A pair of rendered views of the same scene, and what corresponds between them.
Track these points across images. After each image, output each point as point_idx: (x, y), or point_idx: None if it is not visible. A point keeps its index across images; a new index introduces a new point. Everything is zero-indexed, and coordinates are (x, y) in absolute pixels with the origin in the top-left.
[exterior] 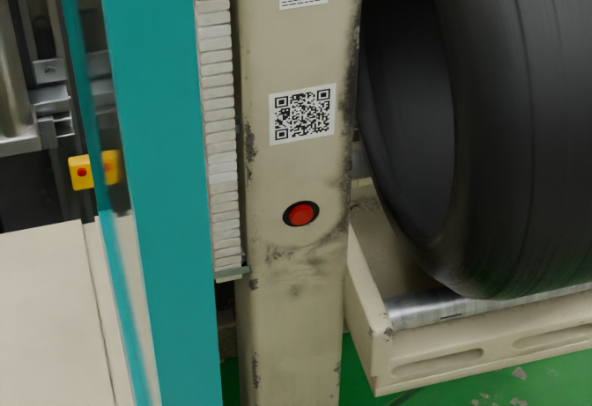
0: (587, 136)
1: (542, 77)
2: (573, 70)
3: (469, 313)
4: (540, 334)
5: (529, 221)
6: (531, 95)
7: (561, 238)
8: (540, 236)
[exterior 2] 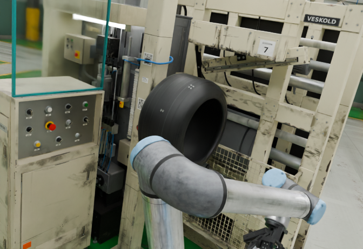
0: (150, 108)
1: (150, 95)
2: (154, 96)
3: None
4: None
5: (139, 121)
6: (148, 98)
7: (142, 128)
8: (140, 126)
